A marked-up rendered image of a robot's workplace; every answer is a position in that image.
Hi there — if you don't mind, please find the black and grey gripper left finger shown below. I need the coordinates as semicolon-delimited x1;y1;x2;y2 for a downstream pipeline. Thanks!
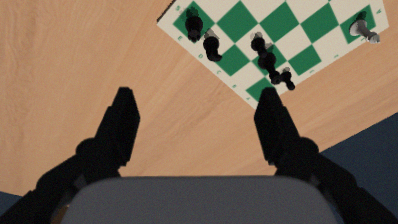
0;87;140;224

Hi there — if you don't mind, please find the green and cream chessboard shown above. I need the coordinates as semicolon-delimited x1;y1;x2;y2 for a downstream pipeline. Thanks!
156;0;389;110

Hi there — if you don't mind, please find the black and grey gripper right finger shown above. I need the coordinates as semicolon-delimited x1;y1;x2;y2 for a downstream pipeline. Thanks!
254;87;398;224

